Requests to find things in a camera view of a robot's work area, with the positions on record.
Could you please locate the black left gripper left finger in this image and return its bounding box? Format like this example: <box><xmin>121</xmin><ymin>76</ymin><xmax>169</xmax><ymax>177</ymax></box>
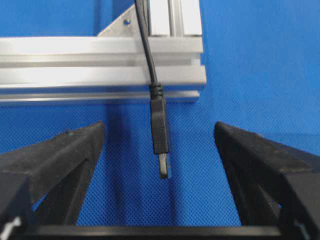
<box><xmin>0</xmin><ymin>122</ymin><xmax>105</xmax><ymax>240</ymax></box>

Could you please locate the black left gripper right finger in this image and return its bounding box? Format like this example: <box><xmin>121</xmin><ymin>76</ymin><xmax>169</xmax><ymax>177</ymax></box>
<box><xmin>214</xmin><ymin>121</ymin><xmax>320</xmax><ymax>240</ymax></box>

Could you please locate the black USB cable wire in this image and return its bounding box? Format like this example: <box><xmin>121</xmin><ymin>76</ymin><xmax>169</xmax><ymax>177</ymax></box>
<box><xmin>134</xmin><ymin>0</ymin><xmax>173</xmax><ymax>180</ymax></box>

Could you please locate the silver aluminium extrusion frame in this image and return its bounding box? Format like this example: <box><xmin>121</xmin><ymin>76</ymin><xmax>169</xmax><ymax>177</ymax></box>
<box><xmin>0</xmin><ymin>0</ymin><xmax>207</xmax><ymax>105</ymax></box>

